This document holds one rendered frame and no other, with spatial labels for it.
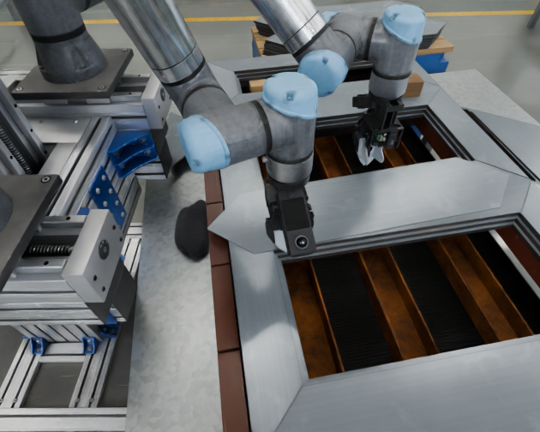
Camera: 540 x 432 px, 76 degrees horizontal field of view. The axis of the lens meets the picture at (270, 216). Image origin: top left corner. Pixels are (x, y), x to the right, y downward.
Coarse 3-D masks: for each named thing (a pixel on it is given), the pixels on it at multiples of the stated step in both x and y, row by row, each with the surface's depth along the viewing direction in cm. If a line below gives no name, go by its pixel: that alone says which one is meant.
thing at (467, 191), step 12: (432, 168) 87; (444, 168) 87; (456, 168) 87; (444, 180) 84; (456, 180) 84; (468, 180) 84; (456, 192) 82; (468, 192) 82; (480, 192) 82; (468, 204) 79; (480, 204) 79; (492, 204) 79
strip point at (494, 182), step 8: (464, 160) 89; (472, 168) 87; (480, 168) 87; (488, 168) 87; (472, 176) 85; (480, 176) 85; (488, 176) 85; (496, 176) 85; (504, 176) 85; (480, 184) 83; (488, 184) 83; (496, 184) 83; (504, 184) 83; (488, 192) 81; (496, 192) 81; (504, 192) 81; (496, 200) 80
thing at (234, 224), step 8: (240, 200) 81; (232, 208) 80; (240, 208) 80; (224, 216) 78; (232, 216) 78; (240, 216) 78; (224, 224) 77; (232, 224) 77; (240, 224) 77; (248, 224) 76; (224, 232) 75; (232, 232) 75; (240, 232) 75; (248, 232) 75; (232, 240) 74; (240, 240) 74; (248, 240) 74; (248, 248) 72
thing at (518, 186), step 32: (352, 64) 127; (320, 128) 104; (256, 160) 94; (512, 192) 81; (416, 224) 76; (448, 224) 76; (480, 224) 77; (512, 224) 78; (288, 256) 73; (320, 256) 74; (448, 352) 60
